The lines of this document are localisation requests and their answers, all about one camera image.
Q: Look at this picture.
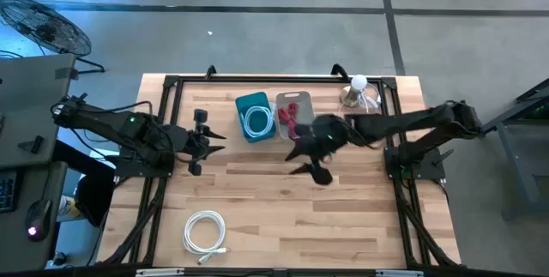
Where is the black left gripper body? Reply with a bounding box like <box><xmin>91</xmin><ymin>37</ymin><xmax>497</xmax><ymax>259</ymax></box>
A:
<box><xmin>173</xmin><ymin>109</ymin><xmax>208</xmax><ymax>177</ymax></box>

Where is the black metal table frame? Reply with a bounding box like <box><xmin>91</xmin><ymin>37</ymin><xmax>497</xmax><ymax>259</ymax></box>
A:
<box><xmin>96</xmin><ymin>73</ymin><xmax>462</xmax><ymax>269</ymax></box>

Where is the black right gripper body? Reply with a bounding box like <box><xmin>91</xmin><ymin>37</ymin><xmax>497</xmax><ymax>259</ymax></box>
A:
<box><xmin>294</xmin><ymin>114</ymin><xmax>355</xmax><ymax>186</ymax></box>

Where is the black computer mouse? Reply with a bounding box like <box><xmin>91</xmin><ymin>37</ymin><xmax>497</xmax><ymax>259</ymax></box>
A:
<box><xmin>24</xmin><ymin>199</ymin><xmax>53</xmax><ymax>243</ymax></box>

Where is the grey metal cart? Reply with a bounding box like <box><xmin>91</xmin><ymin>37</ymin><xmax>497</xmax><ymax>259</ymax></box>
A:
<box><xmin>480</xmin><ymin>78</ymin><xmax>549</xmax><ymax>220</ymax></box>

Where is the person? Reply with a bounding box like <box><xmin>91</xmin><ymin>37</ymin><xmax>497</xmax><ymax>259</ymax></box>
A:
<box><xmin>53</xmin><ymin>139</ymin><xmax>119</xmax><ymax>226</ymax></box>

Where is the white coiled cable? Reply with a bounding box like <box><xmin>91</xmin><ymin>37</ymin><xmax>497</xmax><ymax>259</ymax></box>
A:
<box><xmin>183</xmin><ymin>210</ymin><xmax>228</xmax><ymax>266</ymax></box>

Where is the black floor fan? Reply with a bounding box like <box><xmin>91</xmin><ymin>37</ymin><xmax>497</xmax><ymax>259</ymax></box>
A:
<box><xmin>0</xmin><ymin>0</ymin><xmax>106</xmax><ymax>75</ymax></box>

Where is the black bracket on desk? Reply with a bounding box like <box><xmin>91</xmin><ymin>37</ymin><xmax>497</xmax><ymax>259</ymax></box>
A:
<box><xmin>16</xmin><ymin>135</ymin><xmax>44</xmax><ymax>154</ymax></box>

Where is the light blue cable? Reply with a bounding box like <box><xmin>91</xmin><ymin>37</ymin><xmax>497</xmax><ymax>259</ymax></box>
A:
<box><xmin>239</xmin><ymin>105</ymin><xmax>275</xmax><ymax>138</ymax></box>

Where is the white lamp cord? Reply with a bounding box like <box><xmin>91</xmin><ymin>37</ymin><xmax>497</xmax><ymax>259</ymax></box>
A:
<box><xmin>336</xmin><ymin>83</ymin><xmax>383</xmax><ymax>117</ymax></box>

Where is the black keyboard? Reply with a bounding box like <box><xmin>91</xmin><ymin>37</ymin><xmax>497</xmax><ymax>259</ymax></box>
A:
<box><xmin>0</xmin><ymin>172</ymin><xmax>18</xmax><ymax>214</ymax></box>

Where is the teal plastic bin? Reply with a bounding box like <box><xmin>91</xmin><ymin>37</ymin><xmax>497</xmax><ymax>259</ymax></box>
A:
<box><xmin>234</xmin><ymin>91</ymin><xmax>278</xmax><ymax>144</ymax></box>

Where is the grey plastic bin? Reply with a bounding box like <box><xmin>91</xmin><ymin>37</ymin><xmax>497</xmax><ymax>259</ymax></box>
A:
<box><xmin>275</xmin><ymin>90</ymin><xmax>317</xmax><ymax>141</ymax></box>

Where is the silver bracket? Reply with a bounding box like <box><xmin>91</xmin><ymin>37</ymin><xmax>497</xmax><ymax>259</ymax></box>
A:
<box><xmin>136</xmin><ymin>268</ymin><xmax>185</xmax><ymax>277</ymax></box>
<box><xmin>375</xmin><ymin>269</ymin><xmax>424</xmax><ymax>277</ymax></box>

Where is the lamp with white bulb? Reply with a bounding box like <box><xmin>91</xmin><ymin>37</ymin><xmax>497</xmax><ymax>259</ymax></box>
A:
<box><xmin>339</xmin><ymin>74</ymin><xmax>371</xmax><ymax>109</ymax></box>

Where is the dark grey desk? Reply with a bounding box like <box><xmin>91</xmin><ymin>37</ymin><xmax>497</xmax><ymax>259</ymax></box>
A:
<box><xmin>0</xmin><ymin>160</ymin><xmax>68</xmax><ymax>272</ymax></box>

